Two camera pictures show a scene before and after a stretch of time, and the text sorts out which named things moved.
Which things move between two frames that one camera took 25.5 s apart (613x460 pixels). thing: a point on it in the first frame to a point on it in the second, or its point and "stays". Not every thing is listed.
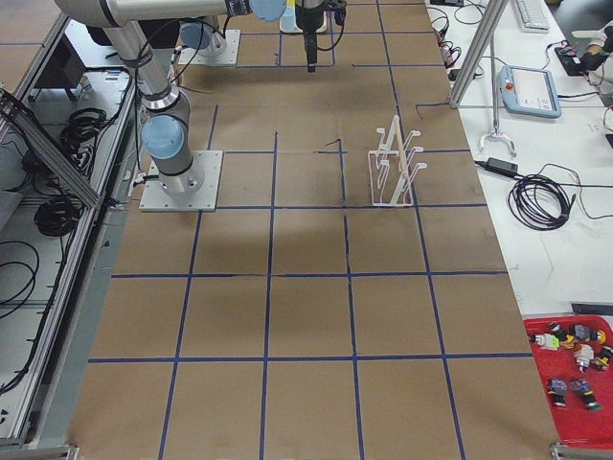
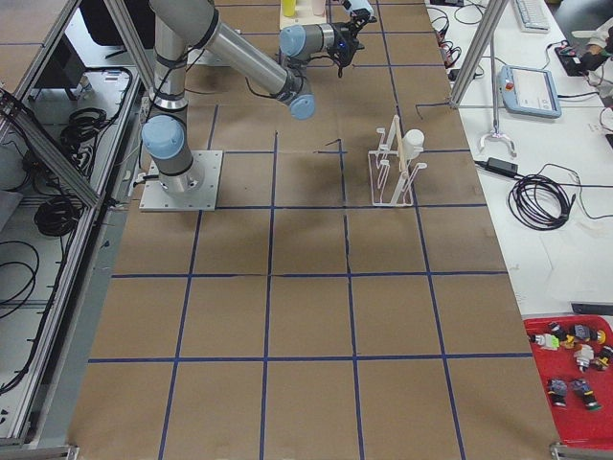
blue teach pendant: [530, 91] stays
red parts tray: [574, 355] stays
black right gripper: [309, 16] to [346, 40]
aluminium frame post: [493, 13] stays
